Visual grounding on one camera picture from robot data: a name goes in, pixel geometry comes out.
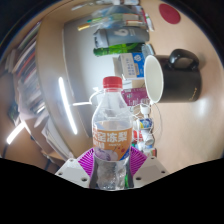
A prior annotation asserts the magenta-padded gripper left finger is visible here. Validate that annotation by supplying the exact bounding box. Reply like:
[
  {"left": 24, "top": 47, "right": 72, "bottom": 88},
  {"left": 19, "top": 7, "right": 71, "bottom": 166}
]
[{"left": 54, "top": 148, "right": 98, "bottom": 190}]

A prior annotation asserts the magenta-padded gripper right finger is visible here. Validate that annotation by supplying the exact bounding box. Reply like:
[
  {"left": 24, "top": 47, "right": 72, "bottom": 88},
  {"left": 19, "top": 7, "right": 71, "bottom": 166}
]
[{"left": 127, "top": 146, "right": 170, "bottom": 190}]

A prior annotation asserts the clear bottle with orange label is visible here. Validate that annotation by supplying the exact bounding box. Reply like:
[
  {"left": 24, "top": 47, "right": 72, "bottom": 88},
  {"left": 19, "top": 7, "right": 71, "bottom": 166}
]
[{"left": 91, "top": 76, "right": 134, "bottom": 191}]

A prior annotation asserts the white desk lamp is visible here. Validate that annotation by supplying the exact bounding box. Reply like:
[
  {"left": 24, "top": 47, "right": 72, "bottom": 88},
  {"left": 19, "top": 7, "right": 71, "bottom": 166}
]
[{"left": 58, "top": 77, "right": 101, "bottom": 136}]

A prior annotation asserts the ceiling light tube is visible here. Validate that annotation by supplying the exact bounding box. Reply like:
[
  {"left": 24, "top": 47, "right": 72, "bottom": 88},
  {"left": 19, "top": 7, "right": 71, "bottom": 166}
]
[{"left": 5, "top": 122, "right": 26, "bottom": 145}]

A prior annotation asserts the magenta box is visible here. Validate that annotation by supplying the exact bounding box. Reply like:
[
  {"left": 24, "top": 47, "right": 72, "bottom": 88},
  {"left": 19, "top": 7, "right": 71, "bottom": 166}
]
[{"left": 121, "top": 87, "right": 150, "bottom": 107}]

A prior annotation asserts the black mug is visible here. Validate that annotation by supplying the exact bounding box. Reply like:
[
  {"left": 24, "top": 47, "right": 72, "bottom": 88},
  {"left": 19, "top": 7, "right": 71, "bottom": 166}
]
[{"left": 143, "top": 48, "right": 203, "bottom": 104}]

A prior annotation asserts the white and blue carton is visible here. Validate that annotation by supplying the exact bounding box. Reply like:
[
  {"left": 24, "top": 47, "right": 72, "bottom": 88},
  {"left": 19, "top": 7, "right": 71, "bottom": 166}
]
[{"left": 117, "top": 52, "right": 147, "bottom": 80}]

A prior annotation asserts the green bottle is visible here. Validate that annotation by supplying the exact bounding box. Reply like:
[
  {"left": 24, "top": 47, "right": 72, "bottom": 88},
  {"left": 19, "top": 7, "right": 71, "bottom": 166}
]
[{"left": 93, "top": 43, "right": 148, "bottom": 57}]

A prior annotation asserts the grey shaker bottle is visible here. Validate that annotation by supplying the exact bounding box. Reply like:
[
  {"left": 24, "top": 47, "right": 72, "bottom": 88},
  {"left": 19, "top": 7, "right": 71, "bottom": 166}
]
[{"left": 93, "top": 26, "right": 149, "bottom": 48}]

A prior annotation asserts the yellow-capped bottle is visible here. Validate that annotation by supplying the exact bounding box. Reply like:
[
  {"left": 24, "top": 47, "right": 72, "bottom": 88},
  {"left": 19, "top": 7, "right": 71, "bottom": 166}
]
[{"left": 77, "top": 19, "right": 144, "bottom": 33}]

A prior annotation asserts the flat round red coaster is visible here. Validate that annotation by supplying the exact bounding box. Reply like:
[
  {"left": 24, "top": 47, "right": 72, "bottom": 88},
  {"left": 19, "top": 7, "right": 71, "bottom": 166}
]
[{"left": 158, "top": 3, "right": 182, "bottom": 25}]

